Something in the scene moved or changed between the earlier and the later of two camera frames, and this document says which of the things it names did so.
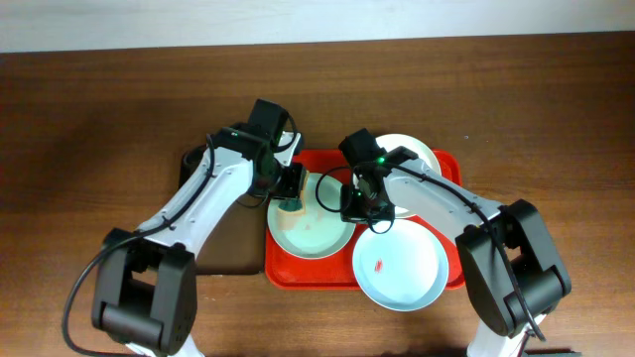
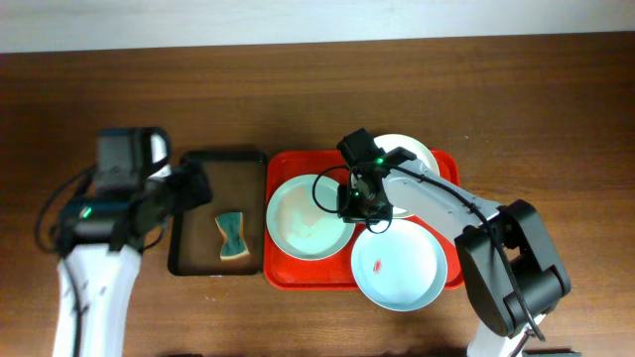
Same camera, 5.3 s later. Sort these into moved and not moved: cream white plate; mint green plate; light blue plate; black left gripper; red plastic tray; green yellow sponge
Moved: green yellow sponge; black left gripper
Not moved: light blue plate; cream white plate; mint green plate; red plastic tray
